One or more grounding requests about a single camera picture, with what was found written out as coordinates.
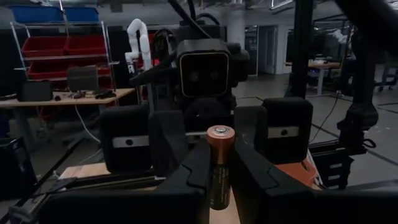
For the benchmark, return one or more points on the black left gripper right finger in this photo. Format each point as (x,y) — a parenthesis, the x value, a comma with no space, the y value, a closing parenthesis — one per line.
(248,180)

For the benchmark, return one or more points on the wooden office desk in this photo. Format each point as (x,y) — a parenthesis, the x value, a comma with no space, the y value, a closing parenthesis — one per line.
(325,65)

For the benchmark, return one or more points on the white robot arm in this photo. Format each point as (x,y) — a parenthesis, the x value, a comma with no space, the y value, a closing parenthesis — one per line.
(144,46)

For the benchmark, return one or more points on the red storage bin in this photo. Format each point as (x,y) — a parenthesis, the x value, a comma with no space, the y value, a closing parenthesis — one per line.
(46,70)
(85,45)
(43,46)

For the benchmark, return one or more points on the wooden work table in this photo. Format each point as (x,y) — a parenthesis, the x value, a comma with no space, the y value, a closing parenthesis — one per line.
(93,99)

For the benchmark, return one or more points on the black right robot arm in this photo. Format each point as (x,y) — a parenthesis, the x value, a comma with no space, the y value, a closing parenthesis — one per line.
(241,65)

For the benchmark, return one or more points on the metal shelf rack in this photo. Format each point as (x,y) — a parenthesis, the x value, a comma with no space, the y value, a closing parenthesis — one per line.
(62,57)

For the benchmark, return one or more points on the black post with clamp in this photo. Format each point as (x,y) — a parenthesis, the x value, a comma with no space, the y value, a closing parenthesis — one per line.
(360,118)

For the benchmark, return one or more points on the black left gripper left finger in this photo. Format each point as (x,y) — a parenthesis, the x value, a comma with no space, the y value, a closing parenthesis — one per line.
(199,174)

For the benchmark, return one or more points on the copper black AA battery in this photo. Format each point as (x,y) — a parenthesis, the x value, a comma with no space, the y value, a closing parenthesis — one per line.
(220,161)

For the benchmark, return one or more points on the black floor bin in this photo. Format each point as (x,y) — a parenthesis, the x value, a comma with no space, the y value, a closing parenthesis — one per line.
(15,168)

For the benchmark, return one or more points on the orange plastic bin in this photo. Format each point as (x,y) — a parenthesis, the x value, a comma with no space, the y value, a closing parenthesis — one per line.
(295,171)

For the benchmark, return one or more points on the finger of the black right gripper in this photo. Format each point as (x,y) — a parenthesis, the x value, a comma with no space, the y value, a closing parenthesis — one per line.
(168,140)
(252,124)

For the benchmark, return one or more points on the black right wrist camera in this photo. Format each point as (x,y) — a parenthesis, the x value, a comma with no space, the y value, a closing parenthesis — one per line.
(203,74)

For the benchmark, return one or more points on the black vertical post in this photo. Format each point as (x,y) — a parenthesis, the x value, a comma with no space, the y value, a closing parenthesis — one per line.
(301,46)

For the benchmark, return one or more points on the black box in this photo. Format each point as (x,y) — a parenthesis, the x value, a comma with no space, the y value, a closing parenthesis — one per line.
(34,91)

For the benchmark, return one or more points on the dark grey box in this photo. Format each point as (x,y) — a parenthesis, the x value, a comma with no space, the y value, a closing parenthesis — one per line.
(82,77)

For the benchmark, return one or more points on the blue storage bin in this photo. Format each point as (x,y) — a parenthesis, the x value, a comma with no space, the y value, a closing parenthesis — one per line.
(81,14)
(37,14)

